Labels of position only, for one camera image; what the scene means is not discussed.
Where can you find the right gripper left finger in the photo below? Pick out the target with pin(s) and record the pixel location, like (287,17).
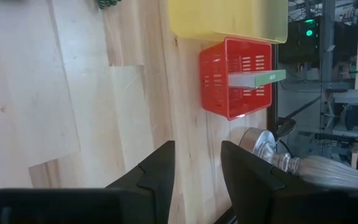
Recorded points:
(157,174)

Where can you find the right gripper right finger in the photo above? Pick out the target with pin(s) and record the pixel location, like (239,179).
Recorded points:
(247,180)

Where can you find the white green acer box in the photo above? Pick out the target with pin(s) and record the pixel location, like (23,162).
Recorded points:
(247,79)

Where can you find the yellow translucent plastic bin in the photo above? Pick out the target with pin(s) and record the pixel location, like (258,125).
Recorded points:
(228,18)

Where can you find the red slotted plastic basket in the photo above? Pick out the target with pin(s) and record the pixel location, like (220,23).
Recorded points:
(216,90)

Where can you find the black background tube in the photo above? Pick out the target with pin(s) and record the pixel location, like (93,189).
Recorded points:
(343,138)

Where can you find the grey background workbench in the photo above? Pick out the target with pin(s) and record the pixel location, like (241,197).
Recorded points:
(356,96)

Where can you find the grey metal pillar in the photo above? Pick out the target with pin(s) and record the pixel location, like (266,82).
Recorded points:
(327,62)

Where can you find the black router box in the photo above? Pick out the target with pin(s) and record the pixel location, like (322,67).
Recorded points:
(300,43)

